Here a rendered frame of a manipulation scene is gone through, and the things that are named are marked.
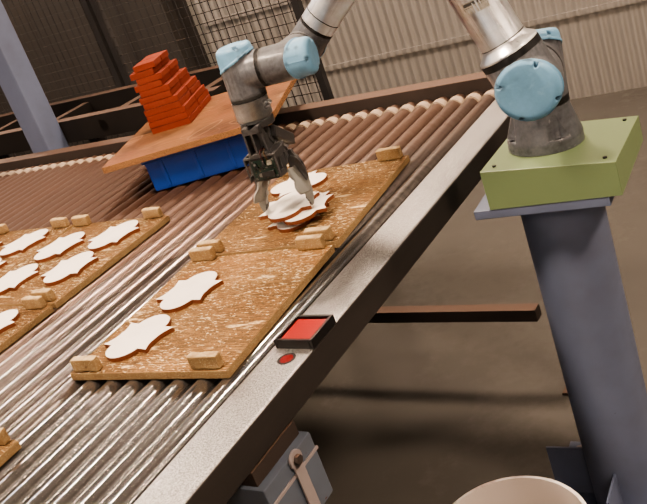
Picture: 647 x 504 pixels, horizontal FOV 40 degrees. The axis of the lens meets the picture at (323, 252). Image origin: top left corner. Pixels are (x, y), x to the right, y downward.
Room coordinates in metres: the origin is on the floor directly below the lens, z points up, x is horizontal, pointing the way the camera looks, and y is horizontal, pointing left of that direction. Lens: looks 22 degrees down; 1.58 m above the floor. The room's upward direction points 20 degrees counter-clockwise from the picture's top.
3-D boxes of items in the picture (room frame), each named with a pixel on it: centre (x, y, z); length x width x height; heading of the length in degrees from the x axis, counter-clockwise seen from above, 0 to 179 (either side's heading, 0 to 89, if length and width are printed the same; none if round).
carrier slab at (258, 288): (1.51, 0.24, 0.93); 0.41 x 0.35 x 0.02; 146
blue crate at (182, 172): (2.53, 0.20, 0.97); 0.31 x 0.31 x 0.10; 74
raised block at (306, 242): (1.59, 0.02, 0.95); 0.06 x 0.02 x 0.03; 56
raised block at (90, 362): (1.42, 0.46, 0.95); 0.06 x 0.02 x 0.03; 56
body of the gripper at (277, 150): (1.76, 0.04, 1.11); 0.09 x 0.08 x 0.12; 157
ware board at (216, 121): (2.60, 0.18, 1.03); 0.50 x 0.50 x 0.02; 74
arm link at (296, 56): (1.74, -0.07, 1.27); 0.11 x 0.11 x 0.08; 67
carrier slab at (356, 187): (1.86, 0.00, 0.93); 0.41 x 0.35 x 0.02; 146
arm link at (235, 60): (1.77, 0.03, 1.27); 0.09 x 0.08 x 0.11; 67
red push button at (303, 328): (1.30, 0.07, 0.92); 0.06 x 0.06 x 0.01; 52
